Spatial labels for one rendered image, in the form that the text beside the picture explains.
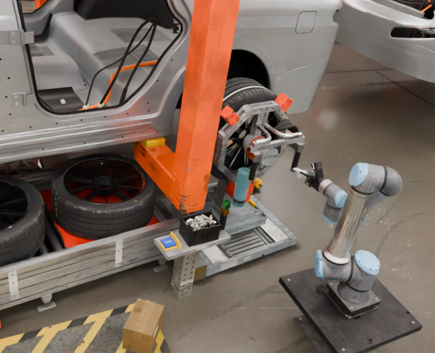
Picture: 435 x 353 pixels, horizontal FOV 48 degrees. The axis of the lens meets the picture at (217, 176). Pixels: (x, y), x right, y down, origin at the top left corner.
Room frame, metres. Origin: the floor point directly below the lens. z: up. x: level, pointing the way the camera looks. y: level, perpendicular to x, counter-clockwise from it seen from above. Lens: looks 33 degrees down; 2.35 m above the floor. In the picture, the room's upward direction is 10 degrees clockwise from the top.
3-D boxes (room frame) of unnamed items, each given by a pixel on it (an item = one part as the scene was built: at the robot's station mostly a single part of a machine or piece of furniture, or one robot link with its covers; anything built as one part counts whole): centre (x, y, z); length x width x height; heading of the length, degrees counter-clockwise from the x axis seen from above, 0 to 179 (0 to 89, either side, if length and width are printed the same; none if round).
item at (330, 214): (2.37, -0.71, 0.69); 0.12 x 0.09 x 0.12; 93
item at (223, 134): (2.73, -0.19, 0.85); 0.54 x 0.07 x 0.54; 129
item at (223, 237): (2.20, 0.07, 0.44); 0.43 x 0.17 x 0.03; 129
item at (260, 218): (2.89, -0.11, 0.13); 0.50 x 0.36 x 0.10; 129
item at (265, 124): (2.70, -0.34, 1.03); 0.19 x 0.18 x 0.11; 39
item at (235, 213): (2.87, -0.08, 0.32); 0.40 x 0.30 x 0.28; 129
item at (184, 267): (2.18, 0.10, 0.21); 0.10 x 0.10 x 0.42; 39
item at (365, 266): (2.06, -0.88, 0.56); 0.17 x 0.15 x 0.18; 93
